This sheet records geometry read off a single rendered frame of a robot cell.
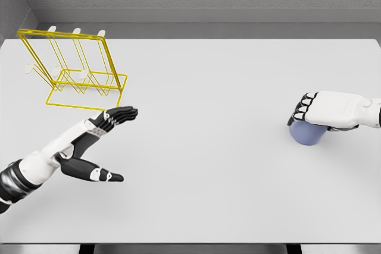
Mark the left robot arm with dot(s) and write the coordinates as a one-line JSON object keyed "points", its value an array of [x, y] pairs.
{"points": [[21, 176]]}

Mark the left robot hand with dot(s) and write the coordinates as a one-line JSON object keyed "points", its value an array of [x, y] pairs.
{"points": [[71, 144]]}

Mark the blue cup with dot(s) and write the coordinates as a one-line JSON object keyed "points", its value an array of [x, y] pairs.
{"points": [[306, 135]]}

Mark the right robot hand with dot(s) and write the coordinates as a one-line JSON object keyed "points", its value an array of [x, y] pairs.
{"points": [[333, 108]]}

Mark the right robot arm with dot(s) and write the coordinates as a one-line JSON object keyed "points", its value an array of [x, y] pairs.
{"points": [[375, 112]]}

